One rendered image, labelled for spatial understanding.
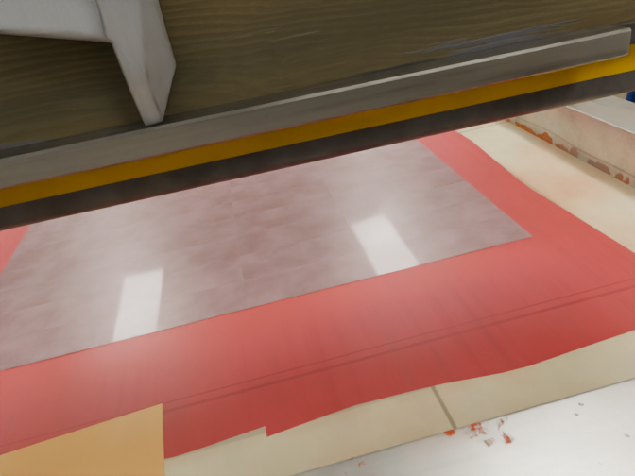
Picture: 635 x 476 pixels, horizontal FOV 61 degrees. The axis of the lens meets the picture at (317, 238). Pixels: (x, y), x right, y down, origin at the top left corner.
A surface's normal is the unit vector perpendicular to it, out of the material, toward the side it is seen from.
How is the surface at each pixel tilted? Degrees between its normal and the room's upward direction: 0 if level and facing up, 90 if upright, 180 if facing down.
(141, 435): 0
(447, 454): 0
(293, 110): 90
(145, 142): 90
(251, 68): 90
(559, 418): 0
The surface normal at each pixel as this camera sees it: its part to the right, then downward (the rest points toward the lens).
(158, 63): 0.88, 0.38
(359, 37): 0.20, 0.45
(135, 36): 0.22, 0.64
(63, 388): -0.16, -0.86
